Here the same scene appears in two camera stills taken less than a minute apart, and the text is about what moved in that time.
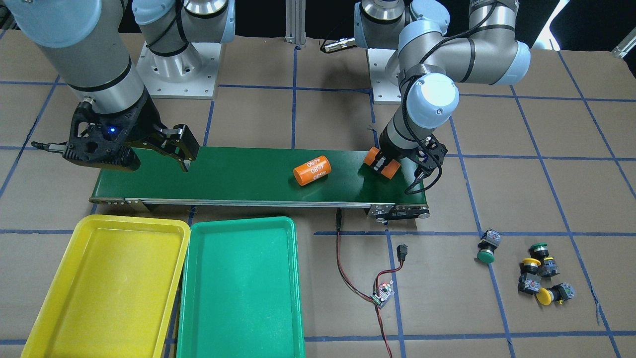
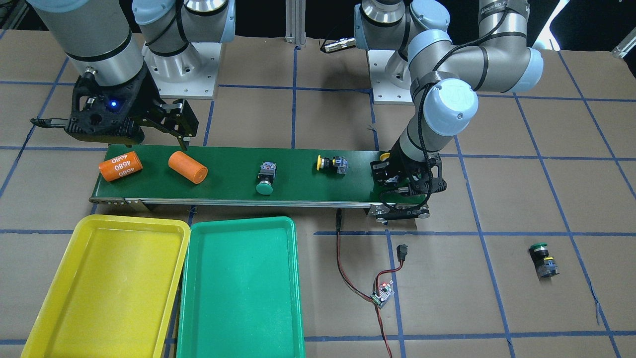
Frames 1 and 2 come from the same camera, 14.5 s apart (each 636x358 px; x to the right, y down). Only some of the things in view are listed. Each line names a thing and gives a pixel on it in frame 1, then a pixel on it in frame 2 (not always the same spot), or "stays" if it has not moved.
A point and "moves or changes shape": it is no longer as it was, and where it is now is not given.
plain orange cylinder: x=390 y=170 -> x=188 y=167
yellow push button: x=546 y=296 -> x=337 y=163
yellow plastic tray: x=116 y=291 stays
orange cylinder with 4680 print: x=313 y=170 moves or changes shape
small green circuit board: x=384 y=294 stays
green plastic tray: x=240 y=294 stays
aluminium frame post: x=295 y=11 stays
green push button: x=548 y=267 stays
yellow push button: x=529 y=280 -> x=379 y=168
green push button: x=489 y=242 -> x=267 y=171
